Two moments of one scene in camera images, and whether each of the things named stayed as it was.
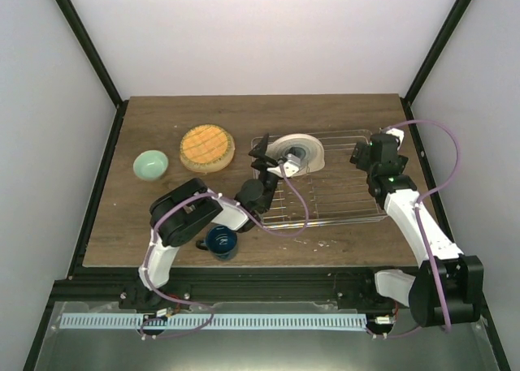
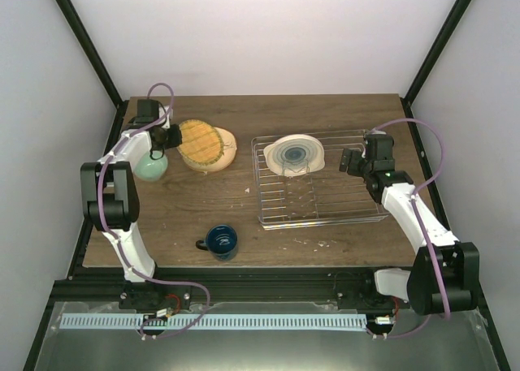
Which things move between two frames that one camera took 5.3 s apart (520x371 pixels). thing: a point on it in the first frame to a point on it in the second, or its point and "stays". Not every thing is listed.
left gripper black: [258, 152] to [175, 140]
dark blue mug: [220, 242] stays
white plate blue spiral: [307, 148] stays
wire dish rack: [339, 192] stays
